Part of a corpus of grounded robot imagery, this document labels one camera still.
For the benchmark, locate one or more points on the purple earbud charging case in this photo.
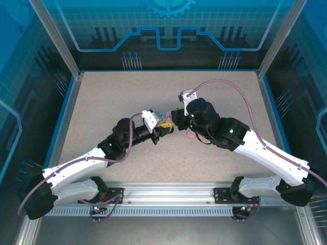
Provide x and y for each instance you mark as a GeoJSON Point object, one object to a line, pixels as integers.
{"type": "Point", "coordinates": [168, 118]}

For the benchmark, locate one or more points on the pink earbud charging case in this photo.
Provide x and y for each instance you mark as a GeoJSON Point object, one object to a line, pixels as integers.
{"type": "Point", "coordinates": [190, 135]}

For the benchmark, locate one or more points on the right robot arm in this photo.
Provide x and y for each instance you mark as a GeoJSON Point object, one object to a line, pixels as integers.
{"type": "Point", "coordinates": [276, 158]}

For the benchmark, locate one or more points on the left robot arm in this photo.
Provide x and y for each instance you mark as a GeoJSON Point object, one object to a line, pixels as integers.
{"type": "Point", "coordinates": [76, 166]}

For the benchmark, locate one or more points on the small led connector board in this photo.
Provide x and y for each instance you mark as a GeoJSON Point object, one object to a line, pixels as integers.
{"type": "Point", "coordinates": [96, 208]}
{"type": "Point", "coordinates": [245, 208]}

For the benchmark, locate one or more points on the metal lower shelf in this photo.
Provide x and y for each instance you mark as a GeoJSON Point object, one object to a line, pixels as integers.
{"type": "Point", "coordinates": [166, 232]}

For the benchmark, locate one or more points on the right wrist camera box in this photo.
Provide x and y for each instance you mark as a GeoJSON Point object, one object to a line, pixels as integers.
{"type": "Point", "coordinates": [187, 96]}

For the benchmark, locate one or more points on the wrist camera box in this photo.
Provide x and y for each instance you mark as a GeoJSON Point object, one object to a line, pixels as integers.
{"type": "Point", "coordinates": [150, 120]}
{"type": "Point", "coordinates": [187, 96]}

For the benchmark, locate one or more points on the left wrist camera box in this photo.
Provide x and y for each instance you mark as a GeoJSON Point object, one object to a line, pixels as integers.
{"type": "Point", "coordinates": [150, 120]}

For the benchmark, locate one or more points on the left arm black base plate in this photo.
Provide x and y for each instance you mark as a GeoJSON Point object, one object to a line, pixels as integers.
{"type": "Point", "coordinates": [115, 190]}

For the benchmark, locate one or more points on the blue trimmed aluminium side rail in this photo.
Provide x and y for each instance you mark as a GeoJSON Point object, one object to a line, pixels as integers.
{"type": "Point", "coordinates": [68, 107]}
{"type": "Point", "coordinates": [270, 107]}

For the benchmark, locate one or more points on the aluminium mounting rail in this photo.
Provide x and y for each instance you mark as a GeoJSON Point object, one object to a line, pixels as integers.
{"type": "Point", "coordinates": [168, 194]}

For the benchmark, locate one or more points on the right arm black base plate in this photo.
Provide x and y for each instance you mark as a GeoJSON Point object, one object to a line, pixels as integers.
{"type": "Point", "coordinates": [221, 195]}

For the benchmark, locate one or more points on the aluminium frame post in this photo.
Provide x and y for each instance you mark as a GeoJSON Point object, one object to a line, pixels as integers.
{"type": "Point", "coordinates": [58, 38]}
{"type": "Point", "coordinates": [281, 38]}

